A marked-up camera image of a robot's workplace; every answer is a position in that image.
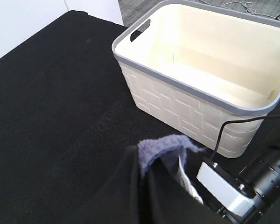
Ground black camera cable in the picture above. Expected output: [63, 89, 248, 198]
[209, 116, 280, 161]

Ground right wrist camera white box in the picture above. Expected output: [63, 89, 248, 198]
[196, 162, 254, 217]

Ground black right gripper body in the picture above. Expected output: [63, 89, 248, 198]
[200, 158, 270, 224]

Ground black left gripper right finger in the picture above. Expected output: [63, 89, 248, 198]
[142, 159, 230, 224]

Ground cream basket with grey rim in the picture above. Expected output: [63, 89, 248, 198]
[112, 0, 280, 158]

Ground grey-blue towel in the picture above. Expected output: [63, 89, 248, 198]
[138, 134, 206, 204]

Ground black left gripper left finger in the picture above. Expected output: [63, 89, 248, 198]
[67, 146, 140, 224]

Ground grey floor cables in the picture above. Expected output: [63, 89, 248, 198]
[199, 0, 280, 24]

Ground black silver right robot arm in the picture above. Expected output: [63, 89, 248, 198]
[196, 116, 280, 224]

